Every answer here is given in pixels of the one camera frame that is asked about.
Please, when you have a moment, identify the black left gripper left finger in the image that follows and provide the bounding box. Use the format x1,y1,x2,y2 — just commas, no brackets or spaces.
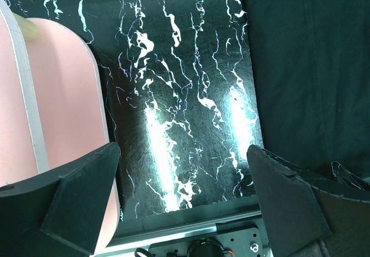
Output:
1,143,119,256

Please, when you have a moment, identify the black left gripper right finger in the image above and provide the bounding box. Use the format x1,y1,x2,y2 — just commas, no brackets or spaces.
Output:
247,145,369,256

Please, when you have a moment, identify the black daisy print t-shirt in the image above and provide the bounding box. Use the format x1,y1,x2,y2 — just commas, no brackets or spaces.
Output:
245,0,369,178

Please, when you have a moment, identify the pink oval tiered stool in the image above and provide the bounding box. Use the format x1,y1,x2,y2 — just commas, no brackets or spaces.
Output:
1,2,119,253

